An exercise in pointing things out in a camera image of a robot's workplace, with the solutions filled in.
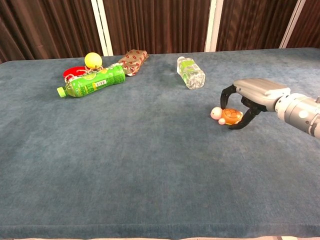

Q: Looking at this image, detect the red plate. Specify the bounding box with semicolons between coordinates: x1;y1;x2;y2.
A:
62;65;87;79

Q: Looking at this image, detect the yellow ball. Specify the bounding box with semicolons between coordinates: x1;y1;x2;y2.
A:
84;52;103;69

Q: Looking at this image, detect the white frame post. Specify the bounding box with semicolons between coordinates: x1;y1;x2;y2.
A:
204;0;225;53
278;0;307;49
90;0;114;57

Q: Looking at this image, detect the brown patterned snack wrapper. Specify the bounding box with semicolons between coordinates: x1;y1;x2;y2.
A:
117;49;149;77

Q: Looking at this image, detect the green tea bottle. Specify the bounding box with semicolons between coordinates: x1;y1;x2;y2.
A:
56;64;126;99

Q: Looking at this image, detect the brown pleated curtain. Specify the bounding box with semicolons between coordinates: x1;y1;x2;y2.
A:
0;0;320;65

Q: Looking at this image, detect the blue table cloth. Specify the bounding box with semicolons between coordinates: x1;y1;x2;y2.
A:
0;47;320;240

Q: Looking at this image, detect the orange toy turtle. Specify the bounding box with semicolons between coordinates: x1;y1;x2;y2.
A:
210;106;244;126

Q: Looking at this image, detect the white twisted string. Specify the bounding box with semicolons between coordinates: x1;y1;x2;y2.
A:
64;64;104;83

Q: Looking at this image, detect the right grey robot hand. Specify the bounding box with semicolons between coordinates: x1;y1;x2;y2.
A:
220;77;292;131

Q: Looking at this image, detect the clear plastic water bottle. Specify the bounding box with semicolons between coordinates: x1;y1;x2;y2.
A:
176;56;206;91

